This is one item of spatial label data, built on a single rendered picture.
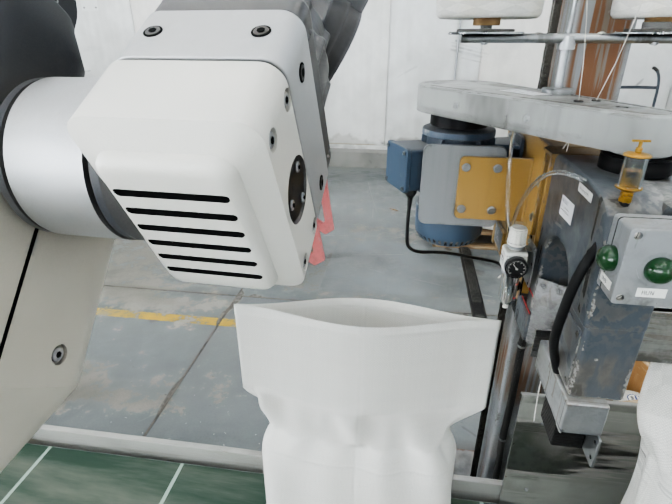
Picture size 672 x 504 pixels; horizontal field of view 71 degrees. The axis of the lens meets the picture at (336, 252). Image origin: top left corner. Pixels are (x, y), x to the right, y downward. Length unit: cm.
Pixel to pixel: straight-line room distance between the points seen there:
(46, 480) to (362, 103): 495
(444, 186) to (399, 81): 479
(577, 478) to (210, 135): 134
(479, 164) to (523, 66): 491
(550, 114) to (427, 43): 495
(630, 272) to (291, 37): 45
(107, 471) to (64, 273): 129
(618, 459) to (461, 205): 77
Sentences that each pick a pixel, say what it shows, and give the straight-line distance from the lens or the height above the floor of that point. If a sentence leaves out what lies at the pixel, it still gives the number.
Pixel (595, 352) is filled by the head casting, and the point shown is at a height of 114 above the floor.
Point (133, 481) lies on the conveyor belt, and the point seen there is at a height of 38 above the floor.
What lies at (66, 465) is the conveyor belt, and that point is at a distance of 167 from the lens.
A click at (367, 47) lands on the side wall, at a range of 572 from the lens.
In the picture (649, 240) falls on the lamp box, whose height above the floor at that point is 132.
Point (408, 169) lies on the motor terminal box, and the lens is 95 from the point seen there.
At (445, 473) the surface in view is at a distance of 99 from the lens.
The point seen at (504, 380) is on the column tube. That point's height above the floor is 68.
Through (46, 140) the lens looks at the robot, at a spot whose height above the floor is 146.
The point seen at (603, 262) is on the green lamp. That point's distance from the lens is 59.
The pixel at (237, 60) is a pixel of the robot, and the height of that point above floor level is 150.
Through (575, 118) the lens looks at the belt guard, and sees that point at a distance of 76.
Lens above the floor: 151
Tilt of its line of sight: 25 degrees down
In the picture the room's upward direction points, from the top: straight up
